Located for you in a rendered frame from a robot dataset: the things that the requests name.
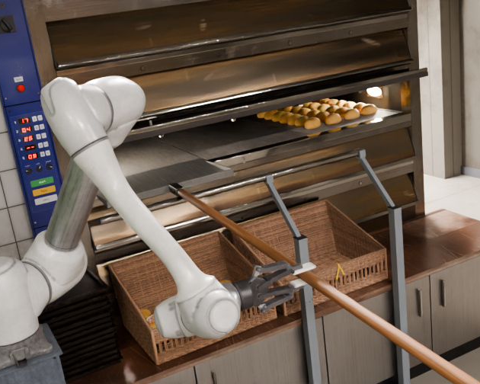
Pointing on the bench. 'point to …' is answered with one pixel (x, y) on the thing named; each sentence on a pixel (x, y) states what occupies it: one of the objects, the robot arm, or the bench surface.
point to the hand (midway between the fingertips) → (302, 274)
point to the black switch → (5, 24)
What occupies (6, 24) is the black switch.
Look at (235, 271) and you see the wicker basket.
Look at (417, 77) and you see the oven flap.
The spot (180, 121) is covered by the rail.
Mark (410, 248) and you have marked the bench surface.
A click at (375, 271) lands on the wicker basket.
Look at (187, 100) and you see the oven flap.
